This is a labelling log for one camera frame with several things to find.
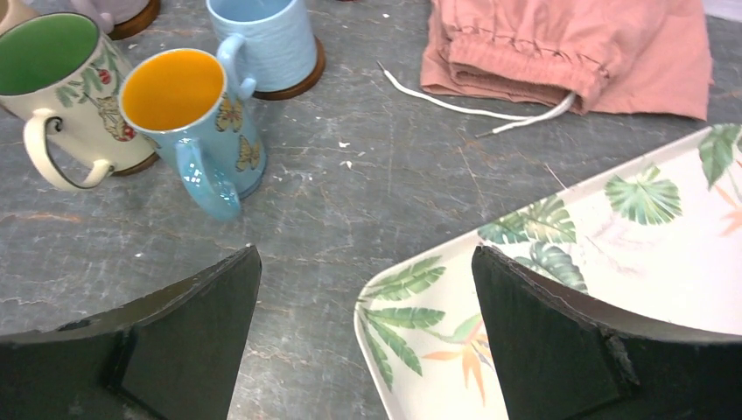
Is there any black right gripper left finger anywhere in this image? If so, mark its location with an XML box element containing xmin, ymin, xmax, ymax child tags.
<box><xmin>1</xmin><ymin>246</ymin><xmax>262</xmax><ymax>419</ymax></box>

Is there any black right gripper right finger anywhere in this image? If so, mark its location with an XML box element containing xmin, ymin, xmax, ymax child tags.
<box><xmin>472</xmin><ymin>247</ymin><xmax>741</xmax><ymax>419</ymax></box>

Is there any floral leaf print tray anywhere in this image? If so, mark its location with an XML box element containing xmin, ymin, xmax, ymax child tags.
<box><xmin>354</xmin><ymin>123</ymin><xmax>741</xmax><ymax>419</ymax></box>

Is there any blue butterfly mug orange inside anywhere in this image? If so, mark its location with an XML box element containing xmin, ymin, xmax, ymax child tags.
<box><xmin>118</xmin><ymin>48</ymin><xmax>267</xmax><ymax>221</ymax></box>

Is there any floral mug green inside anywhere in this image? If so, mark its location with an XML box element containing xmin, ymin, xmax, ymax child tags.
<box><xmin>1</xmin><ymin>12</ymin><xmax>156</xmax><ymax>192</ymax></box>

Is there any light blue ceramic mug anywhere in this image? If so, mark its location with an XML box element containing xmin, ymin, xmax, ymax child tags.
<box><xmin>206</xmin><ymin>0</ymin><xmax>326</xmax><ymax>101</ymax></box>

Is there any lilac ceramic mug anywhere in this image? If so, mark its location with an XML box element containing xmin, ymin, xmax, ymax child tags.
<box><xmin>71</xmin><ymin>0</ymin><xmax>150</xmax><ymax>33</ymax></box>

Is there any beige ceramic mug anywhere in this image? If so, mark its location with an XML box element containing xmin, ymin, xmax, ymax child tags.
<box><xmin>0</xmin><ymin>0</ymin><xmax>40</xmax><ymax>34</ymax></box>

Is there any dark brown wooden coaster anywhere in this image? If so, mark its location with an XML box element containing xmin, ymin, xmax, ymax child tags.
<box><xmin>112</xmin><ymin>153</ymin><xmax>160</xmax><ymax>177</ymax></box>

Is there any pink folded cloth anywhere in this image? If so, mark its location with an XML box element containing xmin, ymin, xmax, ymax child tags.
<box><xmin>420</xmin><ymin>0</ymin><xmax>712</xmax><ymax>120</ymax></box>

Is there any white drawstring cord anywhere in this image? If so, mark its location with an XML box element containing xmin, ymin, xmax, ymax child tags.
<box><xmin>376</xmin><ymin>60</ymin><xmax>578</xmax><ymax>139</ymax></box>

